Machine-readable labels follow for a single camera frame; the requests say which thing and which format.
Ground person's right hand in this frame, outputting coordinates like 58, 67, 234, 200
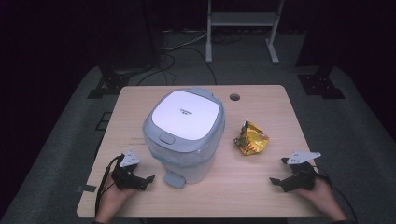
293, 178, 347, 223

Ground black metal stand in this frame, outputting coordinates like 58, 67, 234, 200
294, 0, 347, 100
87, 0, 163, 100

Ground black floor cables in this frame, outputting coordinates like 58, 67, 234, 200
135, 29, 218, 87

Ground person's left hand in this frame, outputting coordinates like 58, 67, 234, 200
94, 178, 138, 224

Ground grey-blue trash can white lid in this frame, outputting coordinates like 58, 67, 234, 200
142, 87, 227, 189

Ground grey tape strip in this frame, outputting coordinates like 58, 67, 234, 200
77, 184, 98, 194

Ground yellow snack wrapper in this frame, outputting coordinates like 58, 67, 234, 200
233, 119, 270, 157

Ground white metal stand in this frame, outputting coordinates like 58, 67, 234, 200
205, 0, 286, 65

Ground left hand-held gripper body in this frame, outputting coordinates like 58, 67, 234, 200
110, 150, 142, 191

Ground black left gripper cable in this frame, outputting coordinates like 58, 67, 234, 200
94, 154, 123, 217

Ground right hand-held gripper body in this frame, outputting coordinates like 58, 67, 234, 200
279, 150, 322, 192

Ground dark floor socket plate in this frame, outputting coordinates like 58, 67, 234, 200
95, 111, 113, 132

